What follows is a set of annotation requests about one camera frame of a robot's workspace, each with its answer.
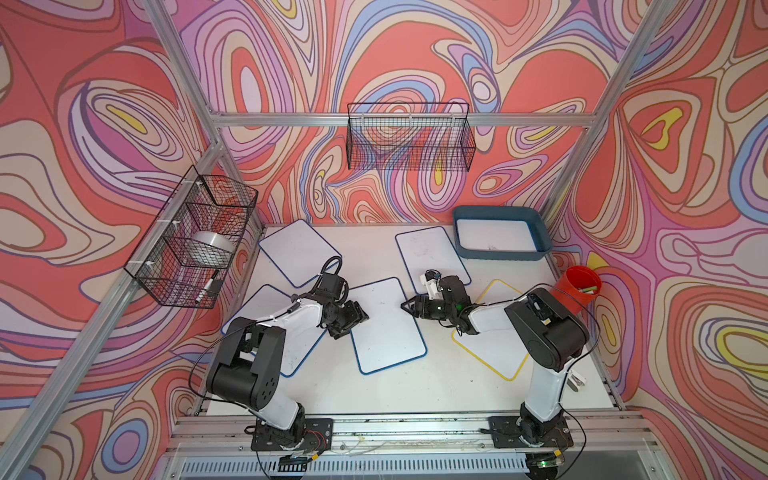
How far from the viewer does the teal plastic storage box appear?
3.66 ft

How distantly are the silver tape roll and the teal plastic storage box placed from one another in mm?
772

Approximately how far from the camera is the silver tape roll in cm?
70
